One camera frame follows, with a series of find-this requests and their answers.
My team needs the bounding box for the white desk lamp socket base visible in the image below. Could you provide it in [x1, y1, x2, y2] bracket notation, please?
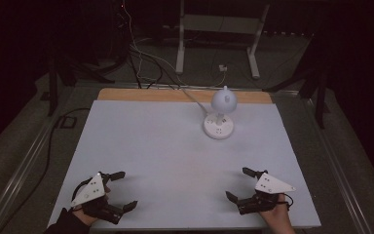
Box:
[203, 85, 239, 140]

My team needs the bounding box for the white lamp power cable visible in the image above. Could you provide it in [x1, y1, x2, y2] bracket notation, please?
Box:
[178, 87, 209, 116]

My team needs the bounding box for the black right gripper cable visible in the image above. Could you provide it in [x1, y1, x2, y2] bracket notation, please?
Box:
[281, 192, 295, 209]

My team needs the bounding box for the white table mat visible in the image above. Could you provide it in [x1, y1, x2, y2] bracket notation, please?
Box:
[46, 99, 322, 231]

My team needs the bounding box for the person's right hand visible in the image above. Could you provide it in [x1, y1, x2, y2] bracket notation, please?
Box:
[258, 193, 296, 234]

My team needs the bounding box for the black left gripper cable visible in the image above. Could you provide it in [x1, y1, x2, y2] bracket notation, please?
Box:
[71, 176, 94, 204]

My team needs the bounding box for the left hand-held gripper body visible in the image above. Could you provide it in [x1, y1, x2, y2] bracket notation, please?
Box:
[70, 172, 125, 225]

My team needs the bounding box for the thin white hanging cable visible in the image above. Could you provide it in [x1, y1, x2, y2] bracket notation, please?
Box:
[122, 0, 183, 90]

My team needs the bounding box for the white metal desk frame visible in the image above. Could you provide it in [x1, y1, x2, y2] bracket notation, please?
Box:
[174, 0, 271, 80]

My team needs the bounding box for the person's left hand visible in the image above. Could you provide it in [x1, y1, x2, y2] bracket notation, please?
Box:
[77, 184, 112, 227]

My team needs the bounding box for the black floor cable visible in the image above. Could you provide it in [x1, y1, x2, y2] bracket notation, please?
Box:
[0, 107, 92, 234]

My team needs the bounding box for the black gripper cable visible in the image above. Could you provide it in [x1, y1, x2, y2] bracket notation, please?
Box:
[71, 176, 94, 204]
[281, 192, 295, 209]

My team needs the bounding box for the wooden table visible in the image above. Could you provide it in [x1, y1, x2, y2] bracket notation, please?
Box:
[96, 88, 274, 105]

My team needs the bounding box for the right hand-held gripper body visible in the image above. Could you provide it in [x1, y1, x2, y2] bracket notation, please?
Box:
[236, 173, 297, 215]

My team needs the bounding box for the person's dark left sleeve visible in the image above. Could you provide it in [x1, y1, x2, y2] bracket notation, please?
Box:
[43, 208, 93, 234]

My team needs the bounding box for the black stand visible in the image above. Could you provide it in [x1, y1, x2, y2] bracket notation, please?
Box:
[46, 57, 115, 117]
[262, 32, 331, 130]

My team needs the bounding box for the metal floor rail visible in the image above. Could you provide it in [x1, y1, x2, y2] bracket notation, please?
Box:
[0, 87, 79, 234]
[300, 97, 373, 234]

